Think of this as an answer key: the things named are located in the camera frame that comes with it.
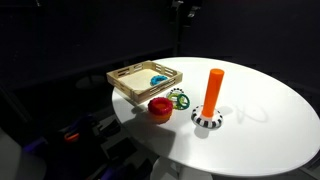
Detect orange peg striped base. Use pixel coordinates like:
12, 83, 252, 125
191, 69, 224, 129

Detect green teether rings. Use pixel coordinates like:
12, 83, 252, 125
167, 92, 191, 111

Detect wooden crate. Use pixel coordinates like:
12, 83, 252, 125
106, 61, 183, 104

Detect blue dotted ring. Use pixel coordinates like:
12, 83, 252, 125
150, 74, 170, 87

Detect orange ring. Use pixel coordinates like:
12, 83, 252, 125
150, 112, 173, 124

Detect white round table pedestal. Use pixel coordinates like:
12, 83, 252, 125
150, 157, 213, 180

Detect red ring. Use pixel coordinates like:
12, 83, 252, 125
147, 96, 174, 116

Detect black white striped ring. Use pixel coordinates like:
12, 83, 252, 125
166, 87, 186, 98

